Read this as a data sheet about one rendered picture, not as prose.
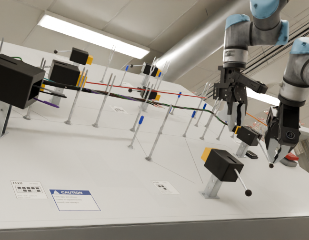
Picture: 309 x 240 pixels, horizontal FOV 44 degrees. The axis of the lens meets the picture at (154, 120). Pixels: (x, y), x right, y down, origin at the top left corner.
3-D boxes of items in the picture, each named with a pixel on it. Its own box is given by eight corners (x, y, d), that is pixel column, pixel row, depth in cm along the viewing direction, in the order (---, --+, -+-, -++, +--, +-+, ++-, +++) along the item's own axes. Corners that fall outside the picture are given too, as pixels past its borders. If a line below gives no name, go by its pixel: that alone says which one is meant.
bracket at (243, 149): (238, 157, 115) (245, 143, 113) (232, 154, 116) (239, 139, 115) (246, 157, 118) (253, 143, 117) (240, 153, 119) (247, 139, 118)
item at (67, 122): (72, 125, 90) (91, 70, 86) (65, 125, 89) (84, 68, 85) (69, 122, 91) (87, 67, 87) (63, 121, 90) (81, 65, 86)
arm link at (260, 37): (286, 30, 107) (246, 32, 111) (287, 50, 116) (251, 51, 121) (288, 6, 109) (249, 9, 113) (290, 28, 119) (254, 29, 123)
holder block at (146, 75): (124, 77, 157) (131, 57, 154) (148, 85, 160) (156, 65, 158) (125, 80, 153) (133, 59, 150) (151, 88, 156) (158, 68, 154)
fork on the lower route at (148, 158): (151, 162, 87) (174, 107, 83) (144, 159, 87) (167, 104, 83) (152, 159, 89) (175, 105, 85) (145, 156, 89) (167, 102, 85)
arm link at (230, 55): (252, 52, 120) (238, 47, 115) (251, 66, 120) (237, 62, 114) (232, 54, 126) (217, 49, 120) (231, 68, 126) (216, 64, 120)
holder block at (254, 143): (250, 146, 112) (255, 134, 111) (235, 136, 116) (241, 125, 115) (257, 146, 115) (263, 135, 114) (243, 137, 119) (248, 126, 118)
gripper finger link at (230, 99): (232, 116, 119) (235, 89, 120) (236, 116, 118) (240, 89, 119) (223, 113, 115) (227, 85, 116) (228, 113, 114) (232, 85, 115)
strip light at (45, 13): (150, 52, 426) (149, 47, 429) (44, 15, 345) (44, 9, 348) (141, 60, 437) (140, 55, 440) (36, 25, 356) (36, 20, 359)
